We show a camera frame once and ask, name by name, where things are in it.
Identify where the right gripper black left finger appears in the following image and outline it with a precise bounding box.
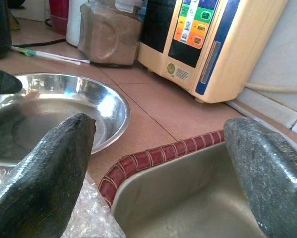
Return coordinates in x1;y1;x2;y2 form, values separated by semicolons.
0;113;97;238

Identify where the white jug with green lid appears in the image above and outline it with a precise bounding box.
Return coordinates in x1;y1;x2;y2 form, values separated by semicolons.
66;0;89;48

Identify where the steel sink basin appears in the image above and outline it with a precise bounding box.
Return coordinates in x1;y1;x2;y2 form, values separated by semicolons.
111;141;270;238

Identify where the shallow steel bowl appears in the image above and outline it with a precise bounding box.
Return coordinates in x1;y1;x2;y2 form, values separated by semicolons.
0;72;131;167

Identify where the black power cord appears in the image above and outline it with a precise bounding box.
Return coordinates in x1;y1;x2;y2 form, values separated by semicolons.
11;38;67;48

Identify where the white stick with green end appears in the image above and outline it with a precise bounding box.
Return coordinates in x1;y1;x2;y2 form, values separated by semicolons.
21;49;82;66
10;45;91;64

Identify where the cream wall hose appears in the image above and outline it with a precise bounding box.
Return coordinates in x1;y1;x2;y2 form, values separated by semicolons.
244;82;297;95

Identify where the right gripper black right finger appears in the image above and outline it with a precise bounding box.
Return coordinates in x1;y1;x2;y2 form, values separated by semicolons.
224;117;297;238

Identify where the clear bubble wrap sheet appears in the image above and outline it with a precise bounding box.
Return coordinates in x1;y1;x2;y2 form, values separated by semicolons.
0;165;126;238

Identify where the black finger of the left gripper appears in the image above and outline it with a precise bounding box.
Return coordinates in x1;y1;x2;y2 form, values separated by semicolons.
0;65;23;96

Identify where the jar of brown powder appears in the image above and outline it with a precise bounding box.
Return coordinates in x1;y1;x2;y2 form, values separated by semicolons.
77;0;143;67

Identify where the red canister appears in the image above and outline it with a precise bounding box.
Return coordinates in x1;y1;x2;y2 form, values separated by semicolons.
48;0;70;35

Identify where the cream water ionizer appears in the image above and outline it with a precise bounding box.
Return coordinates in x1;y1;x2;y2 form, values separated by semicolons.
137;0;291;104

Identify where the white plastic container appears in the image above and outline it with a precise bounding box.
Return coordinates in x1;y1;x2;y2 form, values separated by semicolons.
113;0;149;13

